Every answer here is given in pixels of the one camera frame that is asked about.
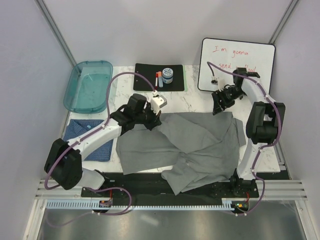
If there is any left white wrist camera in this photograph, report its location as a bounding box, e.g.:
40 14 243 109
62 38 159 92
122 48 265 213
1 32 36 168
150 95 167 114

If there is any folded blue checked shirt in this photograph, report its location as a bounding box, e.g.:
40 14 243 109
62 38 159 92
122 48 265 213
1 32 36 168
62 119 113 162

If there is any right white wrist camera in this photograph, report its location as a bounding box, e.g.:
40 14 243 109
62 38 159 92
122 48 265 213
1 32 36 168
217 78 226 91

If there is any aluminium frame rail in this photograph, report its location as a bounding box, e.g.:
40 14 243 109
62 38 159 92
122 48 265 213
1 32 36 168
35 180 308 201

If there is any grey long sleeve shirt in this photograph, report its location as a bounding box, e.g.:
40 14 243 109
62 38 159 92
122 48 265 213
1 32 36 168
116 112 246 195

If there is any black clipboard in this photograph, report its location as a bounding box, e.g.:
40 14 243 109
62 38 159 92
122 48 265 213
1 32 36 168
134 63 185 92

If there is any small blue lidded jar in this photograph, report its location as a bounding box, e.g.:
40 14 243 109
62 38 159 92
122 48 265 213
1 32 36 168
162 67 174 84

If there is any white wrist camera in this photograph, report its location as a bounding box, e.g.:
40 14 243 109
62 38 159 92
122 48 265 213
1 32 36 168
150 95 167 114
217 78 226 91

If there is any whiteboard with red writing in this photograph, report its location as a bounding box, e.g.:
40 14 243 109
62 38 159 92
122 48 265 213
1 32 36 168
197 38 276 92

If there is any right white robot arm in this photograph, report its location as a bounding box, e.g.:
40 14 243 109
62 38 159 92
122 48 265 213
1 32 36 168
211 67 286 197

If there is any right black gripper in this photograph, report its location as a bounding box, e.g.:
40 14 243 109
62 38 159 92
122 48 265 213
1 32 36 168
210 86 245 116

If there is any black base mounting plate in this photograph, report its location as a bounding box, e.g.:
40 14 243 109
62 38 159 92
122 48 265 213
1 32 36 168
51 171 261 206

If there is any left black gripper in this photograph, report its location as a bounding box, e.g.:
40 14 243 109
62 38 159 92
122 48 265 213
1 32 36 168
134 103 162 131

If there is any white slotted cable duct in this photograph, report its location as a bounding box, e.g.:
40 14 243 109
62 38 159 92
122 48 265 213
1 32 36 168
45 199 235 211

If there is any teal plastic bin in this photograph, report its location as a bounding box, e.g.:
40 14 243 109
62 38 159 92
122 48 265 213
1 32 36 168
63 60 113 114

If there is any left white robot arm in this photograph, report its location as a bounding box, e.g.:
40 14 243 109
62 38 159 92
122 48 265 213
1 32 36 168
44 92 167 197

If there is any red whiteboard marker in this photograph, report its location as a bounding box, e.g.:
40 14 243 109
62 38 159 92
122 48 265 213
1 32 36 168
154 72 159 89

